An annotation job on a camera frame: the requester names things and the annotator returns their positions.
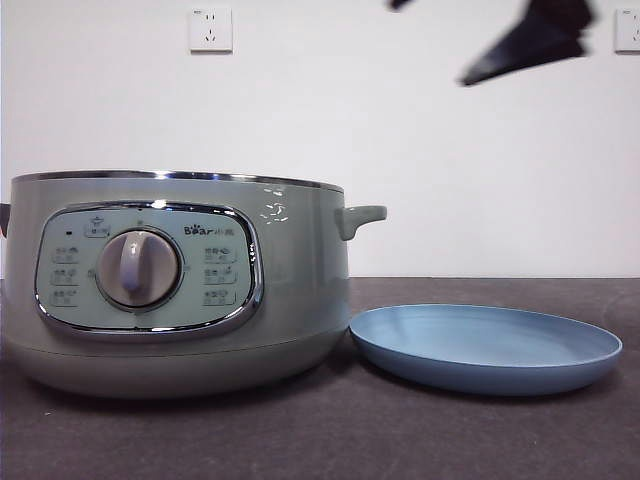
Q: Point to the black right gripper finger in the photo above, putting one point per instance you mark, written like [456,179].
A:
[401,3]
[540,35]

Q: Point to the pale green electric steamer pot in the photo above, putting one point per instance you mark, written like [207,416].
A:
[300,300]

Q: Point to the blue round plate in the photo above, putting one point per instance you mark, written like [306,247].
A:
[475,345]

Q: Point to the white wall socket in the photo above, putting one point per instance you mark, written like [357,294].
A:
[628,31]
[211,30]

